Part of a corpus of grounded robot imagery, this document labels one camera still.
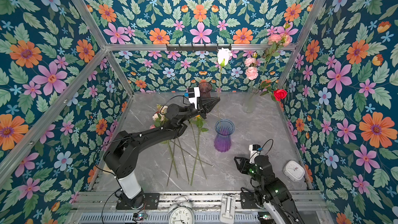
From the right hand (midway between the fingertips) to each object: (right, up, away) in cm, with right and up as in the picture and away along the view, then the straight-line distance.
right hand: (236, 159), depth 78 cm
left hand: (-9, +31, -16) cm, 36 cm away
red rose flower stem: (+18, +32, -9) cm, 38 cm away
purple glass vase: (-6, +15, +4) cm, 17 cm away
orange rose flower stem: (-20, +17, +23) cm, 35 cm away
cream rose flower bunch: (-46, +20, +16) cm, 53 cm away
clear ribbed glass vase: (+14, +27, +27) cm, 41 cm away
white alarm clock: (-26, -20, -11) cm, 35 cm away
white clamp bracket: (-5, -21, -8) cm, 23 cm away
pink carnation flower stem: (+10, +47, +8) cm, 49 cm away
